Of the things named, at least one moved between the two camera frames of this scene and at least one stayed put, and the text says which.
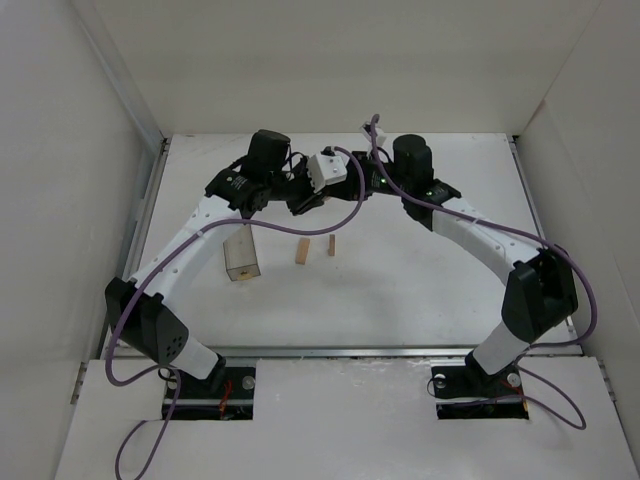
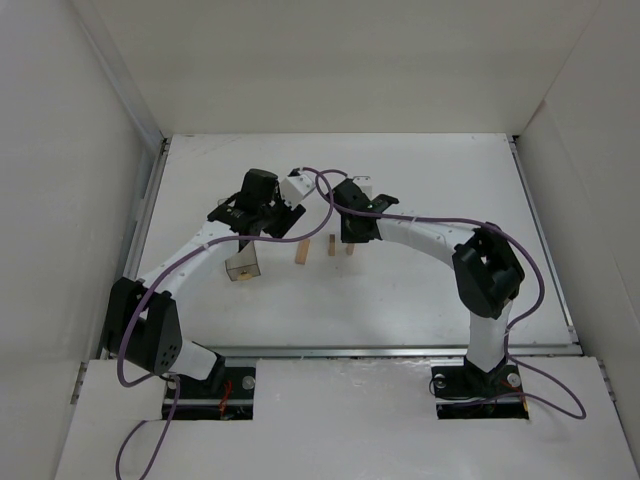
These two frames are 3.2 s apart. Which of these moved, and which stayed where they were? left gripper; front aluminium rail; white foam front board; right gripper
Moved: right gripper; left gripper
Stayed: front aluminium rail; white foam front board
